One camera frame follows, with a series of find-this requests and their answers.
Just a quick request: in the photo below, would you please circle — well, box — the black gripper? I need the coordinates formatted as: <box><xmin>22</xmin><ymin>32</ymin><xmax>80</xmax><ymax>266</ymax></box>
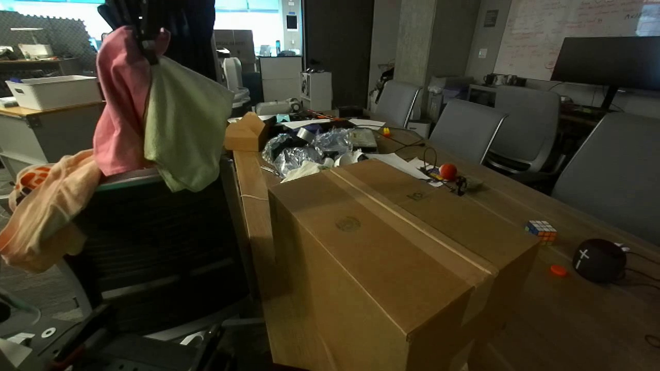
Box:
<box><xmin>100</xmin><ymin>0</ymin><xmax>173</xmax><ymax>65</ymax></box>

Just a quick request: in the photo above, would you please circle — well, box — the pink cloth orange print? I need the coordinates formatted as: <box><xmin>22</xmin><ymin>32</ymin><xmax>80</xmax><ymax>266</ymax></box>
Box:
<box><xmin>90</xmin><ymin>24</ymin><xmax>162</xmax><ymax>179</ymax></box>

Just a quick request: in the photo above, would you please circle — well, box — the pale green cloth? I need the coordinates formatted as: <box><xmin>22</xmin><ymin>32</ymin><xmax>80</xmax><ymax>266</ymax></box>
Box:
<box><xmin>143</xmin><ymin>54</ymin><xmax>236</xmax><ymax>193</ymax></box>

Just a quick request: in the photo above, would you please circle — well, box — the peach shirt orange print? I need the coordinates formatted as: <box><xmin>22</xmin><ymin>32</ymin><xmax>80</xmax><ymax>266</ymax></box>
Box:
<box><xmin>0</xmin><ymin>149</ymin><xmax>105</xmax><ymax>273</ymax></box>

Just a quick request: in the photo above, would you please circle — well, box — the small open cardboard box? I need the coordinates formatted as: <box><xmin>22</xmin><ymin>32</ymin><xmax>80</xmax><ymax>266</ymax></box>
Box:
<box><xmin>224</xmin><ymin>110</ymin><xmax>271</xmax><ymax>155</ymax></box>

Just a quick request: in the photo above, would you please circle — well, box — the tall white box appliance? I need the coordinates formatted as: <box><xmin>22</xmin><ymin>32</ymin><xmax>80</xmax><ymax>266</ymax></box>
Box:
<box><xmin>258</xmin><ymin>56</ymin><xmax>306</xmax><ymax>103</ymax></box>

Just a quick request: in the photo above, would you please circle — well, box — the short white box appliance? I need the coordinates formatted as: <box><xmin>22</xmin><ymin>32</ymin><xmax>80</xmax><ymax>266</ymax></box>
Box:
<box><xmin>302</xmin><ymin>69</ymin><xmax>337</xmax><ymax>110</ymax></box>

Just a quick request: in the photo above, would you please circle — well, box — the large brown cardboard box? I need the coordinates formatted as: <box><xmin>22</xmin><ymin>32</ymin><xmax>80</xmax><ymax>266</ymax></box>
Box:
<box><xmin>230</xmin><ymin>150</ymin><xmax>543</xmax><ymax>371</ymax></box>

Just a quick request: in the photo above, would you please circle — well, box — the white storage bin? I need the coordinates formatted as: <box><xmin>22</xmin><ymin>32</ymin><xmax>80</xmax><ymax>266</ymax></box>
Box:
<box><xmin>5</xmin><ymin>72</ymin><xmax>104</xmax><ymax>112</ymax></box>

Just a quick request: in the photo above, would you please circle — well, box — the white cabinet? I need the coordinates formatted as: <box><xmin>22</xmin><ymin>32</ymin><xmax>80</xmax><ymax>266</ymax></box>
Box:
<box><xmin>0</xmin><ymin>101</ymin><xmax>105</xmax><ymax>182</ymax></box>

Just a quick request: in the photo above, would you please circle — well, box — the large white paper sheet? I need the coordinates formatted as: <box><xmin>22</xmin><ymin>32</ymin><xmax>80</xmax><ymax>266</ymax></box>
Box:
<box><xmin>281</xmin><ymin>117</ymin><xmax>347</xmax><ymax>133</ymax></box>

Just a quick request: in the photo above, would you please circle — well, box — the large clear plastic bag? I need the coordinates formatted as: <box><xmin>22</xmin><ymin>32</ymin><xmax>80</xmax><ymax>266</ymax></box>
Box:
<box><xmin>259</xmin><ymin>128</ymin><xmax>360</xmax><ymax>179</ymax></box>

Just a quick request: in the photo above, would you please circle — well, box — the white cloth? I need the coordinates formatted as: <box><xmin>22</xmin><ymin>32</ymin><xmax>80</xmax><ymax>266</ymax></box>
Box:
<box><xmin>277</xmin><ymin>158</ymin><xmax>324</xmax><ymax>186</ymax></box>

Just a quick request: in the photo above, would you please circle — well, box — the small white paper sheet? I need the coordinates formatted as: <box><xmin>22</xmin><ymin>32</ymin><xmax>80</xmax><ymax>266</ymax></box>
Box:
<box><xmin>347</xmin><ymin>117</ymin><xmax>387</xmax><ymax>131</ymax></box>

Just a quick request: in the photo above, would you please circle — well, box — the white paper stack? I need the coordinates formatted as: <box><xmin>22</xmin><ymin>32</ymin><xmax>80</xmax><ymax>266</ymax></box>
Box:
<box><xmin>367</xmin><ymin>150</ymin><xmax>434</xmax><ymax>183</ymax></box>

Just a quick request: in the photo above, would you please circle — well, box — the small black gadget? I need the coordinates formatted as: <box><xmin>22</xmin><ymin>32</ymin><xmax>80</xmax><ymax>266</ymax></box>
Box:
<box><xmin>449</xmin><ymin>173</ymin><xmax>482</xmax><ymax>196</ymax></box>

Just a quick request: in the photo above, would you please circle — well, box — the Rubik's cube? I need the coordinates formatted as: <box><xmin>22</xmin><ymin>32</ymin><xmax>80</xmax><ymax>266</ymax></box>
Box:
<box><xmin>527</xmin><ymin>219</ymin><xmax>558</xmax><ymax>244</ymax></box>

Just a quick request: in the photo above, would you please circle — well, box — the black computer monitor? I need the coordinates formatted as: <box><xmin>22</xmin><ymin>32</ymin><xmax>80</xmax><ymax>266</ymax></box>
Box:
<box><xmin>551</xmin><ymin>35</ymin><xmax>660</xmax><ymax>95</ymax></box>

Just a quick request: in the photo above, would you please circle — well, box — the black round speaker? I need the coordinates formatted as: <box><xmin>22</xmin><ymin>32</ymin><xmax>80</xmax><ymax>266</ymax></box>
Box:
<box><xmin>572</xmin><ymin>236</ymin><xmax>630</xmax><ymax>284</ymax></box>

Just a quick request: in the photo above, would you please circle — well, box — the white wall whiteboard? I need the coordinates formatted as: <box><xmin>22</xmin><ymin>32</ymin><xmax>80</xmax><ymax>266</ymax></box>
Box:
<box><xmin>494</xmin><ymin>0</ymin><xmax>652</xmax><ymax>81</ymax></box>

